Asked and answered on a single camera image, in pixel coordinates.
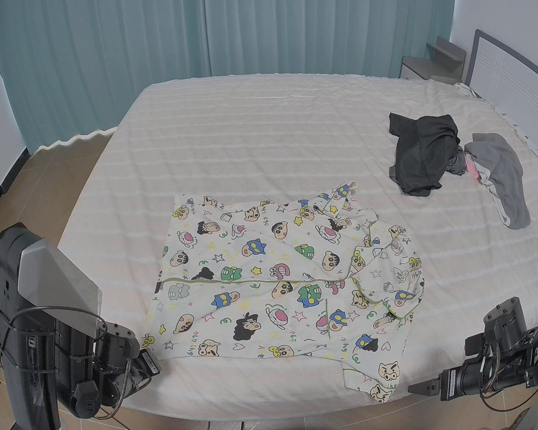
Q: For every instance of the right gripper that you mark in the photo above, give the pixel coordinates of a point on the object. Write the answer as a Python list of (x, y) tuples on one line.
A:
[(475, 376)]

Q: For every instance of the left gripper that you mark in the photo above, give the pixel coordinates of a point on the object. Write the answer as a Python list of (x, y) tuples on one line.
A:
[(141, 372)]

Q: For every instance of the white printed pyjama top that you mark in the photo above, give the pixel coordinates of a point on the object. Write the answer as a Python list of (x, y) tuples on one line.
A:
[(273, 285)]

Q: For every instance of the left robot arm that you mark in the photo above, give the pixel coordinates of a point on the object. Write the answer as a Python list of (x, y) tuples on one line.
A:
[(49, 329)]

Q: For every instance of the pink garment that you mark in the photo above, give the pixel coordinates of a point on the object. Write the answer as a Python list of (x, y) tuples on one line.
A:
[(474, 170)]

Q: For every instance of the dark grey garment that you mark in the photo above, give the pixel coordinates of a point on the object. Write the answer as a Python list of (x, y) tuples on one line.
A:
[(457, 161)]

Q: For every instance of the black garment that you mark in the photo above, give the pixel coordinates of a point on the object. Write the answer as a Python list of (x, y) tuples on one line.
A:
[(421, 159)]

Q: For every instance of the bed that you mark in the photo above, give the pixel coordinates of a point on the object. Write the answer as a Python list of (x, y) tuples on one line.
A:
[(269, 141)]

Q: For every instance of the grey bedside table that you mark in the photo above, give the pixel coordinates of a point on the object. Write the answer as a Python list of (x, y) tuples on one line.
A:
[(430, 67)]

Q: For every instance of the blue-green curtain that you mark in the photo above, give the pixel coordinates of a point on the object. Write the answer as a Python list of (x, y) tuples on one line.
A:
[(323, 20), (103, 38)]

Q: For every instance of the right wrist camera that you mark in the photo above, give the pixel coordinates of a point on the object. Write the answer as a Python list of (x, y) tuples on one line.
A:
[(475, 345)]

